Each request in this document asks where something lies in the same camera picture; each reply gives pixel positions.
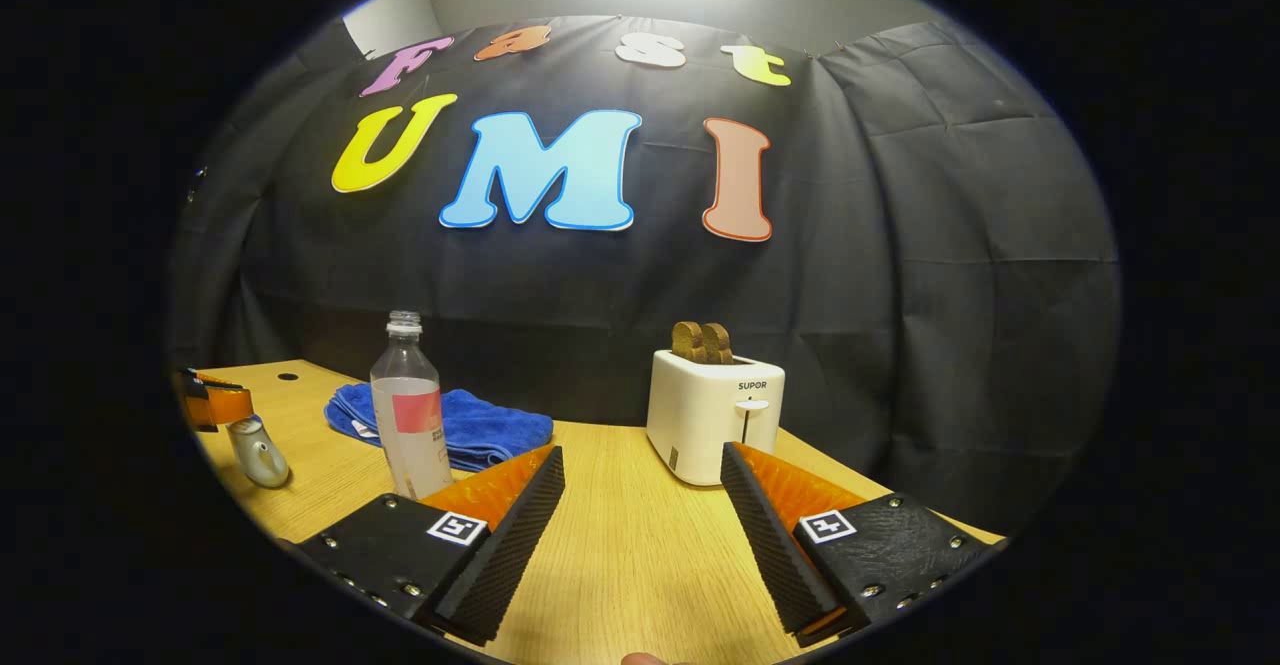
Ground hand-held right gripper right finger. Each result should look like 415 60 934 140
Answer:
719 441 1006 647

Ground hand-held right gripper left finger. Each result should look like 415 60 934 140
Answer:
290 445 567 647

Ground clear water bottle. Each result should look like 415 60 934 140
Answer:
370 311 455 502

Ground folded blue towel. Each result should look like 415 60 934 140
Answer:
324 382 555 474

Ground white toaster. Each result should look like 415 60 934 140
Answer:
646 348 787 488

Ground black backdrop cloth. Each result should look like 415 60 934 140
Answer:
168 15 1121 536

